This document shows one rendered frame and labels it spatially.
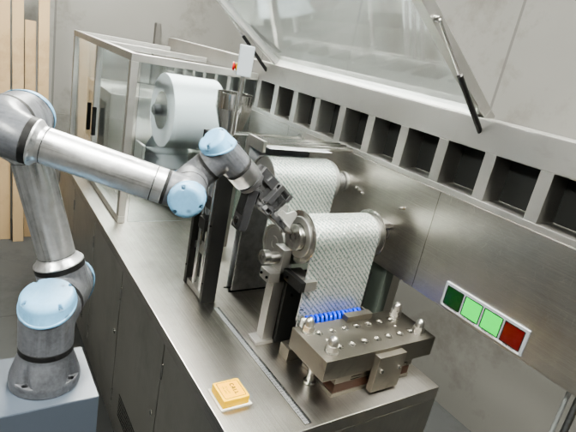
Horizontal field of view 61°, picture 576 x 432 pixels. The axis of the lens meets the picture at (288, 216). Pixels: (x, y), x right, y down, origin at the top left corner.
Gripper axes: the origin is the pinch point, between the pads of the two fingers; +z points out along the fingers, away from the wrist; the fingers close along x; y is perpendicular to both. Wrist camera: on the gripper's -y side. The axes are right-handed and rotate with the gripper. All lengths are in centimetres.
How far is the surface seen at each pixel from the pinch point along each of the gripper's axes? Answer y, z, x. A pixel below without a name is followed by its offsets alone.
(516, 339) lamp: 17, 33, -51
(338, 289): -1.0, 22.9, -8.1
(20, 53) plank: -18, -34, 298
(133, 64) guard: 11, -33, 94
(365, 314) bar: -0.7, 32.3, -14.1
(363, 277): 6.9, 27.6, -8.1
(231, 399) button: -39.2, 5.8, -21.1
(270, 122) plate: 36, 18, 77
